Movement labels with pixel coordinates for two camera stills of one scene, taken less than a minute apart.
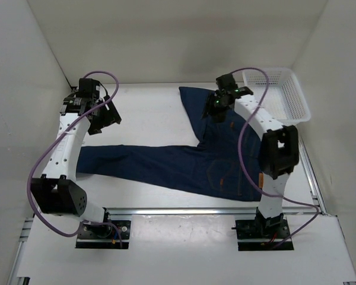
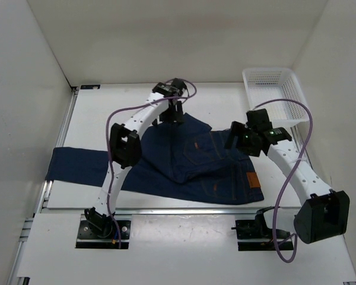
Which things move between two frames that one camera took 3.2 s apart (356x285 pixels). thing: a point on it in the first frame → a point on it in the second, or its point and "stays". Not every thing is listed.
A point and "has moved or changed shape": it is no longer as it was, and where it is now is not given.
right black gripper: [208, 108] → [239, 129]
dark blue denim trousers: [225, 164] has moved or changed shape
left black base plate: [103, 236] stays
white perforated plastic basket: [285, 99] stays
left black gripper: [111, 116] → [177, 115]
